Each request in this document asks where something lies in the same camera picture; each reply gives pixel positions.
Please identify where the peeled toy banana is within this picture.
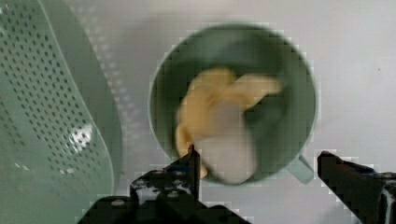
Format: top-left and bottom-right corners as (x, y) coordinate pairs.
(175, 67), (285, 184)

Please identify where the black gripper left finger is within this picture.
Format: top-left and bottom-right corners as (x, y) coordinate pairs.
(78, 146), (249, 224)

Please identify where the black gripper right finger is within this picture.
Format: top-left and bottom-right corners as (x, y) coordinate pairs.
(317, 151), (396, 224)

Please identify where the green perforated colander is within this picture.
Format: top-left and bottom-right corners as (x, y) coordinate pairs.
(0, 0), (121, 224)

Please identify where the green mug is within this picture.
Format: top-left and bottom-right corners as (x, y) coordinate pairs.
(148, 23), (318, 184)

